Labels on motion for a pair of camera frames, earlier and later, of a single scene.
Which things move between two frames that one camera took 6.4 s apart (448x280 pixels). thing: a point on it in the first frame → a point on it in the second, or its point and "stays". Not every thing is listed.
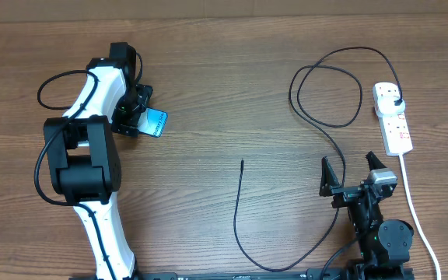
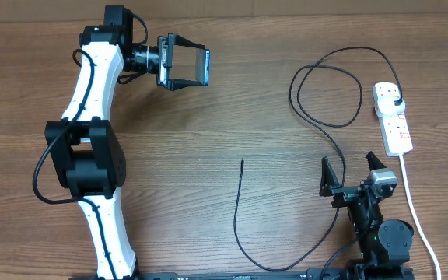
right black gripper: x=346 y=194 stays
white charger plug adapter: x=387 y=107 stays
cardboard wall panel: x=12 y=10 stays
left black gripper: x=143 y=92 → x=166 y=57
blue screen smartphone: x=152 y=122 → x=203 y=66
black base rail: x=309 y=274 stays
